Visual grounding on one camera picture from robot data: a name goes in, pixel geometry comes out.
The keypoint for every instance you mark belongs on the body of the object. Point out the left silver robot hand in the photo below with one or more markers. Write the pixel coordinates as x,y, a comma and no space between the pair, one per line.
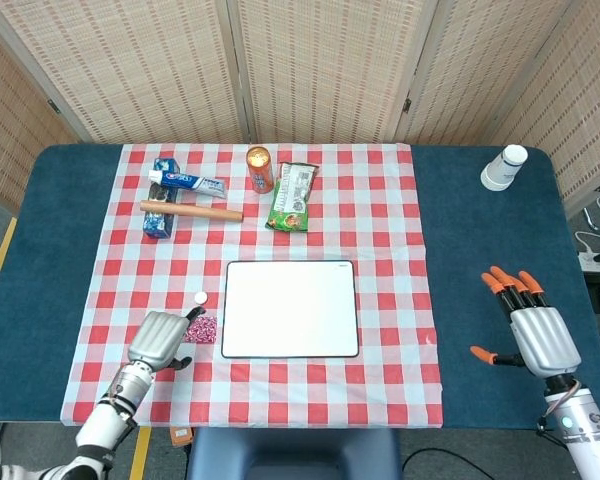
155,340

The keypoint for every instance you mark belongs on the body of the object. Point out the right silver orange-tipped robot hand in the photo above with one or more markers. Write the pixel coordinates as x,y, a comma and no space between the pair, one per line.
542,337

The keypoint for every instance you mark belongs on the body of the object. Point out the small pink patterned packet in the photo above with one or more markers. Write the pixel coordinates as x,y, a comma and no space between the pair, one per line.
204,331

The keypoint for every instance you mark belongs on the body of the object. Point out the small white bottle cap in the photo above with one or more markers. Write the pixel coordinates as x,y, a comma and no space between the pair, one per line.
200,298

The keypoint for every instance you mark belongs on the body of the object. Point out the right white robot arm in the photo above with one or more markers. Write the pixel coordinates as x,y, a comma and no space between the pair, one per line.
585,425

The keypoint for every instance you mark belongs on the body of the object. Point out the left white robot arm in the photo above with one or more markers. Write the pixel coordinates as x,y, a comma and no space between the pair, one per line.
105,425

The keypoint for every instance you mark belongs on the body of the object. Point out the white rectangular board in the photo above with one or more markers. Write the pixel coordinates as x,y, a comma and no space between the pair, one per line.
290,310

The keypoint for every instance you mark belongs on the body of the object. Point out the white power strip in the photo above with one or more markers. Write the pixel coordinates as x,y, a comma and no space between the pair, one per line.
595,261

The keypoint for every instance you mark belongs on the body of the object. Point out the small orange floor object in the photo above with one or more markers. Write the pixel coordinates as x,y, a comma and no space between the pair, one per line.
181,436

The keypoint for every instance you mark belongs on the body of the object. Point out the blue tissue packet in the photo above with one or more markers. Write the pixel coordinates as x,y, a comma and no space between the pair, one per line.
159,224

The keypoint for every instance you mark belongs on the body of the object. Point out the dark blue table cover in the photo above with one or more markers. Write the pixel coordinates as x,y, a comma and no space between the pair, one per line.
480,225

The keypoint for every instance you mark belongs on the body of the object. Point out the wooden rolling pin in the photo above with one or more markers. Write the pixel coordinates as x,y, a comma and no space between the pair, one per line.
200,212

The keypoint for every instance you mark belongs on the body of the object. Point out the blue white toothpaste tube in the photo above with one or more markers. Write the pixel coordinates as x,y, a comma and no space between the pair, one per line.
190,181

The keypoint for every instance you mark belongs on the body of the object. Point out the white paper cup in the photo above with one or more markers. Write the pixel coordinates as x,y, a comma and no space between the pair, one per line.
502,170

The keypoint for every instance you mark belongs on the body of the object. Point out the red white checkered tablecloth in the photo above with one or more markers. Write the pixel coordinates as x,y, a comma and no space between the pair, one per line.
380,250

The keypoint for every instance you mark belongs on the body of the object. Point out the green snack packet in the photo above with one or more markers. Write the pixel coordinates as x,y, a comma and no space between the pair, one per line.
291,205

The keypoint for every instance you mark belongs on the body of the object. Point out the orange drink can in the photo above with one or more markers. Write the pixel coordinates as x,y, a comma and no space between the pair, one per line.
261,172

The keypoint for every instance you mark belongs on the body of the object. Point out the woven folding screen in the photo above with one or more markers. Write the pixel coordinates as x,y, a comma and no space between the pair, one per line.
320,65

